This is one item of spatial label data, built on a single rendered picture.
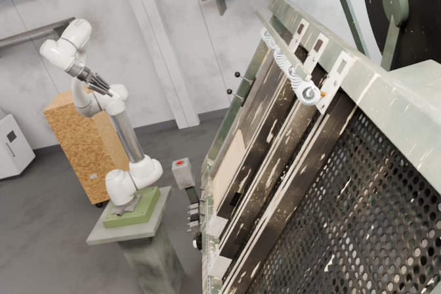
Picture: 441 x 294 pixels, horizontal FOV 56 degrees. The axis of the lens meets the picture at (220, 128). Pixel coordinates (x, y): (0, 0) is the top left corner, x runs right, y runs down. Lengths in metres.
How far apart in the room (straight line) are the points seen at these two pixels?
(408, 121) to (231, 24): 4.48
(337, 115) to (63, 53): 1.38
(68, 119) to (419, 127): 3.77
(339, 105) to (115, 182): 1.85
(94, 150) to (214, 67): 2.01
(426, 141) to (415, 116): 0.08
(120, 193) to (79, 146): 1.66
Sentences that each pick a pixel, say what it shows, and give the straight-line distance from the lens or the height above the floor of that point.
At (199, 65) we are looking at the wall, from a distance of 5.57.
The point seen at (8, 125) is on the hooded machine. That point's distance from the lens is 6.73.
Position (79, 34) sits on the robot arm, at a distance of 2.24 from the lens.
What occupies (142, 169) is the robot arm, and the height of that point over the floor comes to 1.05.
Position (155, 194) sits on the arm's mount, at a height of 0.80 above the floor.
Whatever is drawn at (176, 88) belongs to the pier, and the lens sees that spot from 5.64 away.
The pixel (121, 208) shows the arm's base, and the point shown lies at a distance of 2.94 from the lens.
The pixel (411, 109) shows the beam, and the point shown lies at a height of 1.85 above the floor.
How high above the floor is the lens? 2.31
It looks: 25 degrees down
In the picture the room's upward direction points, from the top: 19 degrees counter-clockwise
